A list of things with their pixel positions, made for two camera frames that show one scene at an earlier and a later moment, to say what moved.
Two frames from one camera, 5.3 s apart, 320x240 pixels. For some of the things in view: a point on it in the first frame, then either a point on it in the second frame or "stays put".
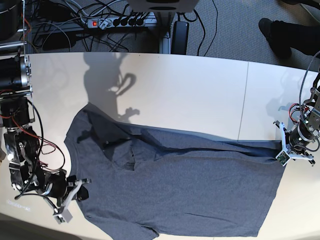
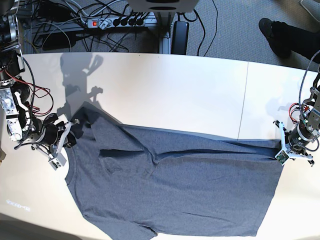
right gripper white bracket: x=285 y=155 stays put
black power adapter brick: x=180 y=37 stays put
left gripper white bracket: x=64 y=214 -> x=57 y=160
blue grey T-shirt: x=140 y=180 stays put
